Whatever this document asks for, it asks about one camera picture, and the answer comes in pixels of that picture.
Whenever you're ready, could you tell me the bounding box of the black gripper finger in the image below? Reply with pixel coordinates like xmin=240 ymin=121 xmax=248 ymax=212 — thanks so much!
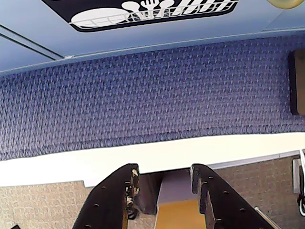
xmin=72 ymin=163 xmax=141 ymax=229
xmin=190 ymin=163 xmax=270 ymax=229

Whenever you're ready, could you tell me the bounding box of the yellow wooden board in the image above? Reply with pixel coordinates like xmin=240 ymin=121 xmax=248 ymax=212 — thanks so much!
xmin=156 ymin=199 xmax=207 ymax=229

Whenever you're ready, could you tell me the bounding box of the blue cabinet front panel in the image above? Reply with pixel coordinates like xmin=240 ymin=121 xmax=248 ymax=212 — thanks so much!
xmin=0 ymin=0 xmax=305 ymax=73

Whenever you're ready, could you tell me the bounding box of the black dish rack sticker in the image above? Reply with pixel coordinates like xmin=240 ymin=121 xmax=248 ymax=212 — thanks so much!
xmin=41 ymin=0 xmax=239 ymax=33

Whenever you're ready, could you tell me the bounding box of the pale yellow round knob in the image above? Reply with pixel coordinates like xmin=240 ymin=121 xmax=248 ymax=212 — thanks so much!
xmin=266 ymin=0 xmax=302 ymax=10

